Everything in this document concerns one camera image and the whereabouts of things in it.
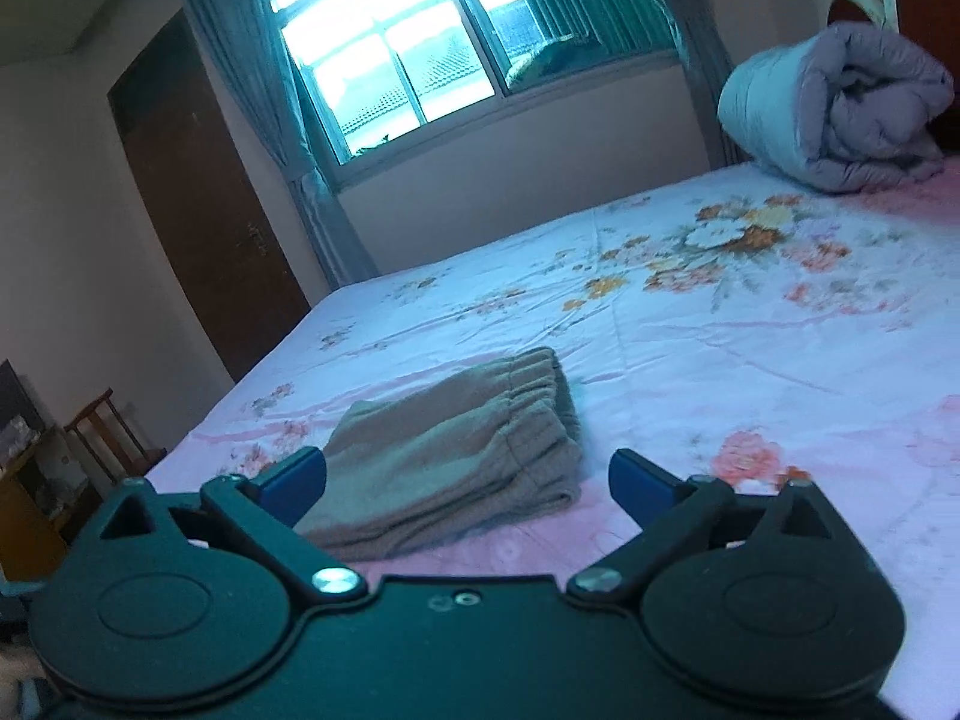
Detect wooden chair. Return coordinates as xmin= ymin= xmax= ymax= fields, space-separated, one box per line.
xmin=64 ymin=388 xmax=167 ymax=487

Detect brown wooden headboard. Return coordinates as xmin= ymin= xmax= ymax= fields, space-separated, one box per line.
xmin=821 ymin=0 xmax=960 ymax=137

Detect brown wooden door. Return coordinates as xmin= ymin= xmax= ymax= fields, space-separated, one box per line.
xmin=109 ymin=7 xmax=312 ymax=383

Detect grey sheer curtain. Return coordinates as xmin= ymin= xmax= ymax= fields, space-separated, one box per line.
xmin=165 ymin=0 xmax=380 ymax=290
xmin=622 ymin=0 xmax=751 ymax=170

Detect bed with floral sheet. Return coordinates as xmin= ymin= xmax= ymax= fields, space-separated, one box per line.
xmin=142 ymin=157 xmax=960 ymax=720

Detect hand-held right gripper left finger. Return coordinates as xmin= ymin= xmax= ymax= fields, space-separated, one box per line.
xmin=97 ymin=447 xmax=368 ymax=605

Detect window with metal frame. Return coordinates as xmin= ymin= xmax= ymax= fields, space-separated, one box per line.
xmin=251 ymin=0 xmax=680 ymax=188

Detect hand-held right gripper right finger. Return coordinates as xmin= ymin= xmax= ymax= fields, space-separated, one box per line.
xmin=566 ymin=448 xmax=835 ymax=605

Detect cluttered wooden side table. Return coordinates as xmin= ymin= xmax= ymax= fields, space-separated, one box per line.
xmin=0 ymin=360 xmax=102 ymax=586

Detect rolled grey quilt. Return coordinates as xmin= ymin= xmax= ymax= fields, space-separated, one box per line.
xmin=718 ymin=22 xmax=955 ymax=193

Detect grey-beige fleece pants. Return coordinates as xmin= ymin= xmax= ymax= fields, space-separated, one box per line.
xmin=296 ymin=346 xmax=586 ymax=562

